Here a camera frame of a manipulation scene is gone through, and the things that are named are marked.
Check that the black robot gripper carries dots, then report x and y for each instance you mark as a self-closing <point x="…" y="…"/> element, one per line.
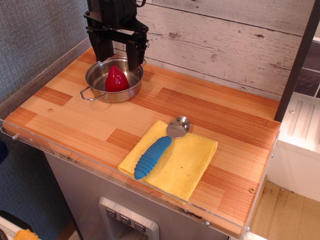
<point x="116" y="20"/>

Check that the red plastic pepper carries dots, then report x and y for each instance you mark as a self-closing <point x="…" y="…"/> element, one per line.
<point x="116" y="80"/>

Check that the silver metal pot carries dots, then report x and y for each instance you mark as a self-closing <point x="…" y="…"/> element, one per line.
<point x="96" y="75"/>

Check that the yellow folded cloth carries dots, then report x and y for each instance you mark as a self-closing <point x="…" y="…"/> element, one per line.
<point x="180" y="168"/>

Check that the clear acrylic table guard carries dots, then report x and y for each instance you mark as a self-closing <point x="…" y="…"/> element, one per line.
<point x="223" y="201"/>

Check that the grey toy fridge cabinet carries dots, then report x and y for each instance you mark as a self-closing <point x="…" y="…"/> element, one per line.
<point x="82" y="190"/>

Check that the silver dispenser panel with buttons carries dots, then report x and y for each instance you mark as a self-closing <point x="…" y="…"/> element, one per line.
<point x="122" y="223"/>

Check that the orange object bottom left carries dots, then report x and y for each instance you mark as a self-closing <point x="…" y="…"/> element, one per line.
<point x="25" y="234"/>

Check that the white toy sink counter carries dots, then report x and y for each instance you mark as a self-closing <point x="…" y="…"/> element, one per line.
<point x="295" y="161"/>

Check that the blue handled metal spoon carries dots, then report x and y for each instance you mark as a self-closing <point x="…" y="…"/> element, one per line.
<point x="178" y="128"/>

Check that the dark vertical post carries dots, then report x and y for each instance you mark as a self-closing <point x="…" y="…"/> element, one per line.
<point x="302" y="52"/>

